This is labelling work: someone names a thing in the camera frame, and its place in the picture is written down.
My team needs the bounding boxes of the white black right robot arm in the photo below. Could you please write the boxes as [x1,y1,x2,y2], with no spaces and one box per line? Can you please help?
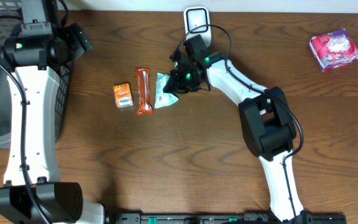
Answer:
[163,35,303,222]

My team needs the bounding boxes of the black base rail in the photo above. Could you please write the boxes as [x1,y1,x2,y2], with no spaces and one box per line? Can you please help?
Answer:
[104,212,347,224]

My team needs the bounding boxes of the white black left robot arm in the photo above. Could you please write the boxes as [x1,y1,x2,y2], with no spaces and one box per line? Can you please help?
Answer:
[0,0,107,223]

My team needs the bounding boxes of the black camera cable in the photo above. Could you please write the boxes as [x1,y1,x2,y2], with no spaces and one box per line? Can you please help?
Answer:
[168,24,305,223]
[0,15,54,224]

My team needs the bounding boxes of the teal snack wrapper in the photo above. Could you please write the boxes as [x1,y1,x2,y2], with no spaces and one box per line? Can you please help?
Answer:
[155,73,178,109]

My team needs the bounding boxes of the black right camera cable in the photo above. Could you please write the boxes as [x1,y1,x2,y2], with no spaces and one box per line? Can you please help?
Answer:
[168,24,305,223]

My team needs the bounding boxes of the black left camera cable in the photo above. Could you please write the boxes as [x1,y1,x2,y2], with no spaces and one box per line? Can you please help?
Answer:
[0,15,54,224]

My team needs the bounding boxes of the small orange box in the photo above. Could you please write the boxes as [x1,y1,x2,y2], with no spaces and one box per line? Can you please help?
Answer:
[113,83,134,108]

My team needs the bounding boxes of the orange red snack bar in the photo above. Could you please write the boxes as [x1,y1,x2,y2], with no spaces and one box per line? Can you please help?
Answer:
[135,68,153,115]

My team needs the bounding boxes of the purple snack packet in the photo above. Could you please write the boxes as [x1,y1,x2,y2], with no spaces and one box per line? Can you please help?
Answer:
[308,29,358,72]

